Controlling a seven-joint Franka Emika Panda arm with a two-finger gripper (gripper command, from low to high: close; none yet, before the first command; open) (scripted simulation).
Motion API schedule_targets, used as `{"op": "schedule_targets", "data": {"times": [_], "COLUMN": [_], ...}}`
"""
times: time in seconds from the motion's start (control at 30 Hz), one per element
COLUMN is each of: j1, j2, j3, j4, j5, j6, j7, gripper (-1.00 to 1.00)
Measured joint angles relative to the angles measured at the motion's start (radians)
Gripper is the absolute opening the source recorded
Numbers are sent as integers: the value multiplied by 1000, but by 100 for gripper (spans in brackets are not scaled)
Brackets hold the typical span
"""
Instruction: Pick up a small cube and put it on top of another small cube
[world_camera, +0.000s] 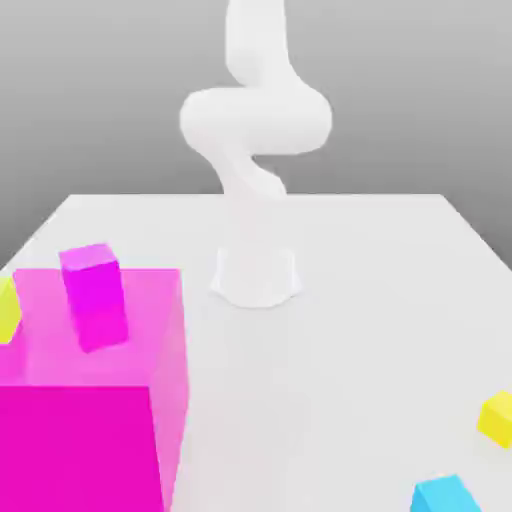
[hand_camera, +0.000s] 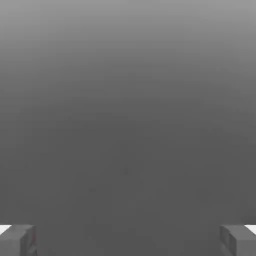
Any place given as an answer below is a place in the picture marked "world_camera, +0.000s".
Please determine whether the small yellow cube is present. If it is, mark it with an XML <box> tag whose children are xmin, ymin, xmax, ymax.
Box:
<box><xmin>0</xmin><ymin>276</ymin><xmax>22</xmax><ymax>346</ymax></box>
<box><xmin>476</xmin><ymin>390</ymin><xmax>512</xmax><ymax>450</ymax></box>

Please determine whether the small cyan cube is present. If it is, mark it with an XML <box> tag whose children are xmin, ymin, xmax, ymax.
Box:
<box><xmin>409</xmin><ymin>473</ymin><xmax>484</xmax><ymax>512</ymax></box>

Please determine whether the large magenta box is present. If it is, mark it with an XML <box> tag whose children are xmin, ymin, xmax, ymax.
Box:
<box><xmin>0</xmin><ymin>268</ymin><xmax>190</xmax><ymax>512</ymax></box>

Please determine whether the small magenta cube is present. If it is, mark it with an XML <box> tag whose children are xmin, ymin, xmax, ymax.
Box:
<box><xmin>58</xmin><ymin>242</ymin><xmax>130</xmax><ymax>355</ymax></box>

